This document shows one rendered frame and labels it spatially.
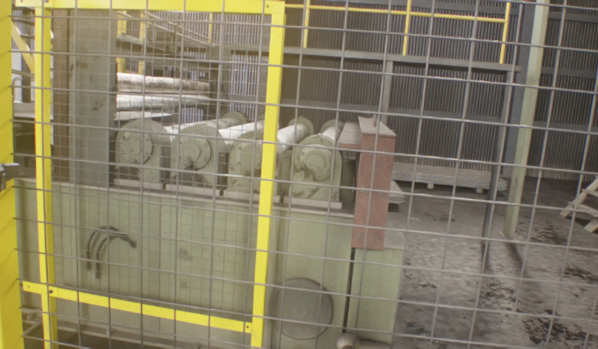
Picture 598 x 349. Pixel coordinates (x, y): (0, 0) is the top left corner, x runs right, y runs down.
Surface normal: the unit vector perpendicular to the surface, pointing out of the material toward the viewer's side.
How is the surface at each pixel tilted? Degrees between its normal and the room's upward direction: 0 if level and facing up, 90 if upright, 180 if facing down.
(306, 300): 88
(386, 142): 90
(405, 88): 90
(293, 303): 89
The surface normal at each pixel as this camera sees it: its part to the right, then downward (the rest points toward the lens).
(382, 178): -0.12, 0.16
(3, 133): 0.99, 0.10
